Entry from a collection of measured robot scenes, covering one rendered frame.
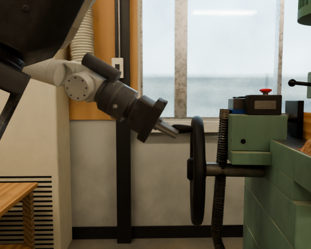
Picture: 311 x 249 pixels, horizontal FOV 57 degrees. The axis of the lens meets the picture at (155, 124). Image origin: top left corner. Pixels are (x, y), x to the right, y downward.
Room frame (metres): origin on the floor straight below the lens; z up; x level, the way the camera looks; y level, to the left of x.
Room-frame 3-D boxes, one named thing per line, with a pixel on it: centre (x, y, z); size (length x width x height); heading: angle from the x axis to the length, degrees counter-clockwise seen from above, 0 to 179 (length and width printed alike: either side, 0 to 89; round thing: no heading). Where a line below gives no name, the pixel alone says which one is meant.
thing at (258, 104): (0.76, -0.26, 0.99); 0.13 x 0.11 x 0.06; 175
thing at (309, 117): (0.73, -0.38, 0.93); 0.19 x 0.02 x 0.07; 175
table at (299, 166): (0.76, -0.34, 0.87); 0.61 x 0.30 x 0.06; 175
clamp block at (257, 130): (0.77, -0.26, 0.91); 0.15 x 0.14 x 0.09; 175
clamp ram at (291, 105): (0.76, -0.33, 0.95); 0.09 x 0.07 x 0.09; 175
